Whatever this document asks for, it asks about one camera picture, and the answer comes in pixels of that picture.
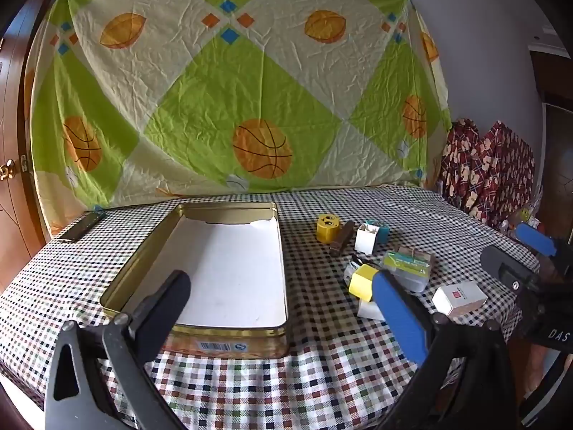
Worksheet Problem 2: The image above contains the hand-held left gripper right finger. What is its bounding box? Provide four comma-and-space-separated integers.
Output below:
371, 270, 522, 430

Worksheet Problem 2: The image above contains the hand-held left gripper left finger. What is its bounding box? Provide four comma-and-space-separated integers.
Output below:
44, 270, 192, 430

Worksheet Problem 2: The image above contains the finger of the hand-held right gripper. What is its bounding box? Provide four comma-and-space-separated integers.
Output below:
514, 222, 573, 261
480, 245, 540, 288

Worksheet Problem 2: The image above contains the small plain white box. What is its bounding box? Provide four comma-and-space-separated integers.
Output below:
357, 298, 386, 322

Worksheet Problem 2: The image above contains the green label white box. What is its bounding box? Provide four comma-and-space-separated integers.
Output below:
382, 251, 433, 294

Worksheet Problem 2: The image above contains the small yellow box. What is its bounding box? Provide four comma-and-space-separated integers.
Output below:
349, 263, 381, 302

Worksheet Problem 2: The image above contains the white box with red mark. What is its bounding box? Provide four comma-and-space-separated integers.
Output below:
432, 281, 488, 323

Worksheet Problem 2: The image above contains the gold tin box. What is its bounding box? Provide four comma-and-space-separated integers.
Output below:
99, 201, 289, 360

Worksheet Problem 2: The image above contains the white moon toy block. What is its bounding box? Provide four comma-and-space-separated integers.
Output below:
355, 225, 380, 255

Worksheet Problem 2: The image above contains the blue bear toy block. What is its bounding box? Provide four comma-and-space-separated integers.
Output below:
365, 219, 389, 245

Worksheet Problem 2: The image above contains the brown comb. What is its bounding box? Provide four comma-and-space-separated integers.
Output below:
329, 221, 355, 257

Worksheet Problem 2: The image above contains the yellow face toy block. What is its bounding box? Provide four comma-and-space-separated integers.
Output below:
316, 215, 343, 245

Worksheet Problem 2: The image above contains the red bear print cloth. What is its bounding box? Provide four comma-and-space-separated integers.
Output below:
436, 118, 538, 234

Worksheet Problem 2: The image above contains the checked tablecloth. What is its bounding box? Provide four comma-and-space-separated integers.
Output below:
0, 183, 544, 430

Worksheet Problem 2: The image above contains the black phone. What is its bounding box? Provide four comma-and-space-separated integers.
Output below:
57, 211, 107, 245

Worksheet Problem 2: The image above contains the basketball print bedsheet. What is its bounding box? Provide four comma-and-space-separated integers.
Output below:
24, 0, 453, 238

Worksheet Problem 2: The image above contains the brown wooden door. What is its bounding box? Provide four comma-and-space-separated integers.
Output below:
0, 9, 50, 252

